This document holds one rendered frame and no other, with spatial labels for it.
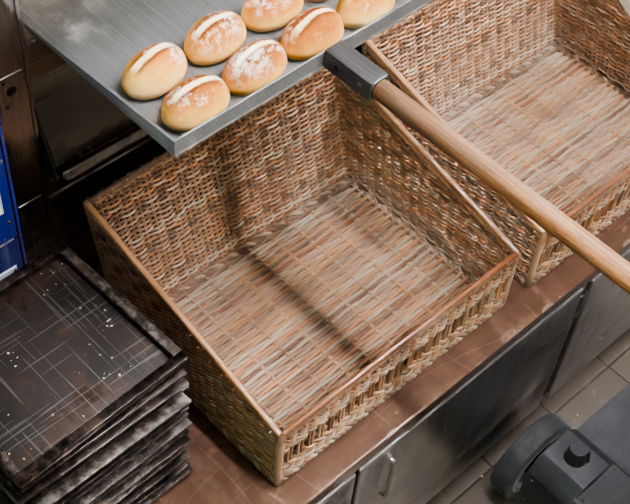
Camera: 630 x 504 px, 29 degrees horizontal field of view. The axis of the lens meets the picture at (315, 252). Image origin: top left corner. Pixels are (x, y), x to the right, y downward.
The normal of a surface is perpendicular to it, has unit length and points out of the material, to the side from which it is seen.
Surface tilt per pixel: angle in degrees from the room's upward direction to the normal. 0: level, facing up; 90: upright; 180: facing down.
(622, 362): 0
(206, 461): 0
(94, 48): 0
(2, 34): 90
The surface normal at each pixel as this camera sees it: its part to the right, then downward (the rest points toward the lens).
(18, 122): 0.68, 0.60
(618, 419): 0.07, -0.62
